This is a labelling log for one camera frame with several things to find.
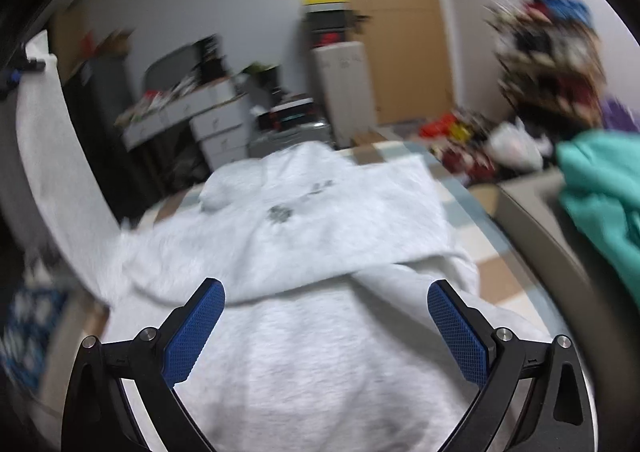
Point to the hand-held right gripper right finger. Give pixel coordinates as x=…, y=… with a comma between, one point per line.
x=457, y=337

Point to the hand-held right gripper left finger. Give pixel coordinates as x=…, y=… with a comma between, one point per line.
x=195, y=332

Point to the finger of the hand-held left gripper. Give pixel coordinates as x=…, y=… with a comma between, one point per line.
x=33, y=64

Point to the light grey hoodie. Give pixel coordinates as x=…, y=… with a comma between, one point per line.
x=310, y=332

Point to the brown cardboard panel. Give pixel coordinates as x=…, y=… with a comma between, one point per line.
x=70, y=34

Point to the open cardboard box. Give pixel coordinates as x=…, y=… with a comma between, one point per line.
x=112, y=44

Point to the checked beige blue blanket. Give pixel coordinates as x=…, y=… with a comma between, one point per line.
x=492, y=252

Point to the black cabinet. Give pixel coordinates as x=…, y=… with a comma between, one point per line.
x=100, y=132

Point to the beige sofa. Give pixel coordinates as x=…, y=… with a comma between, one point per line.
x=540, y=242

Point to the grey rounded panel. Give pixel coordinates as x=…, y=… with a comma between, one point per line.
x=167, y=64

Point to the blue checked cloth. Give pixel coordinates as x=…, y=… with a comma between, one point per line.
x=30, y=327

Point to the white drawer dresser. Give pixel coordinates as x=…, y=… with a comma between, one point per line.
x=215, y=122

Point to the white plastic bag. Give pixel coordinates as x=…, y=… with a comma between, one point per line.
x=517, y=144

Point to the pile of red yellow toys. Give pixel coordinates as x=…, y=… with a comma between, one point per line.
x=450, y=132

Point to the teal garment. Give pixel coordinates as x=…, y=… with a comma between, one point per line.
x=605, y=182

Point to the grey storage box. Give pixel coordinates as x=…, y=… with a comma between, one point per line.
x=290, y=139

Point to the green plant bunch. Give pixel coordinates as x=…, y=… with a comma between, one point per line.
x=260, y=74

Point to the black red-trimmed box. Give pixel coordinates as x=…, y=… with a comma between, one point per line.
x=287, y=114

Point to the white tall cabinet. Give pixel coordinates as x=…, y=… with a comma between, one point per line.
x=345, y=92

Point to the purple cloth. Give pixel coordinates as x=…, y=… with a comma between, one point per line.
x=622, y=114

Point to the shoe rack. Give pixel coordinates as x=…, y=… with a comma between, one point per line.
x=550, y=57

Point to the stacked dark storage boxes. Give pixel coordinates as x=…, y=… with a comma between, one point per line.
x=327, y=19

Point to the wooden door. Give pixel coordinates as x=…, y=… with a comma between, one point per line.
x=395, y=7

